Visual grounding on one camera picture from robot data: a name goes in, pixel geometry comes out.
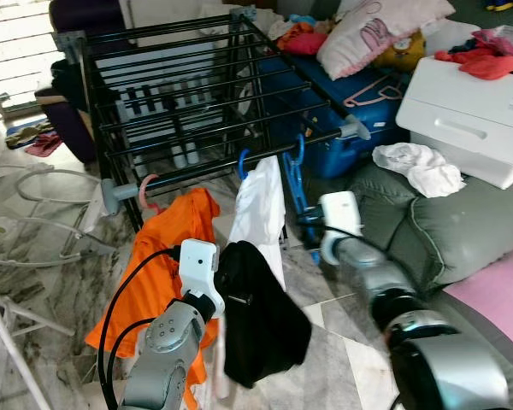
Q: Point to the blue plastic hanger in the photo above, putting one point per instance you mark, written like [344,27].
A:
[301,196]
[242,162]

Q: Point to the black garment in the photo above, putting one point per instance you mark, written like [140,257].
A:
[261,325]

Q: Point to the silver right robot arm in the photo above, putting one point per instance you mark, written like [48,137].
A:
[427,342]

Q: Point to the pink plastic hanger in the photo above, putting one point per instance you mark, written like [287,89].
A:
[368,94]
[145,192]

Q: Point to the white shirt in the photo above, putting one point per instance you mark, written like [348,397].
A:
[261,205]

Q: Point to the orange shirt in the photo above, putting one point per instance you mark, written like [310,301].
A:
[154,256]

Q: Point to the blue suitcase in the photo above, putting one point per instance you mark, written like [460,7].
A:
[325,128]

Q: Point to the crumpled white cloth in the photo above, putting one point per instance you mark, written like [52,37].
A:
[419,166]

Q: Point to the green leather sofa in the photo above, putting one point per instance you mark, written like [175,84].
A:
[462,231]

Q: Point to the black metal drying rack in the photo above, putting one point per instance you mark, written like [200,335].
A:
[197,85]

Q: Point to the red orange cloth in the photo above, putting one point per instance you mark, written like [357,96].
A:
[303,38]

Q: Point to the white plastic storage box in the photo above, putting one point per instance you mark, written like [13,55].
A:
[470,120]

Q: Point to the yellow plush toy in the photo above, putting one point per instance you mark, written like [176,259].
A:
[406,53]

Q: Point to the white pink rabbit pillow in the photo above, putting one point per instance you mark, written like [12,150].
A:
[376,34]

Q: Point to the pink mat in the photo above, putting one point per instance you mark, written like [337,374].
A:
[496,299]

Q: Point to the dark purple armchair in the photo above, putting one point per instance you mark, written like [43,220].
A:
[68,120]

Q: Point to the colourful floor cloth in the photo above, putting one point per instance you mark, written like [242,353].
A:
[34,138]

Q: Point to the red clothes pile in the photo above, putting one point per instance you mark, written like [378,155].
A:
[487,61]

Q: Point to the window grille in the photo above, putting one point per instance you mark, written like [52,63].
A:
[17,43]

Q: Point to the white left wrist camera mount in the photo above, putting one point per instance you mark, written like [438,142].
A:
[198,269]

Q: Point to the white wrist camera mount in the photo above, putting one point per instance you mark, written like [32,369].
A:
[340,213]
[198,269]

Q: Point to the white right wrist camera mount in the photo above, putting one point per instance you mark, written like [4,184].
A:
[340,213]

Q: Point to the folded white metal frame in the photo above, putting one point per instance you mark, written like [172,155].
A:
[43,226]

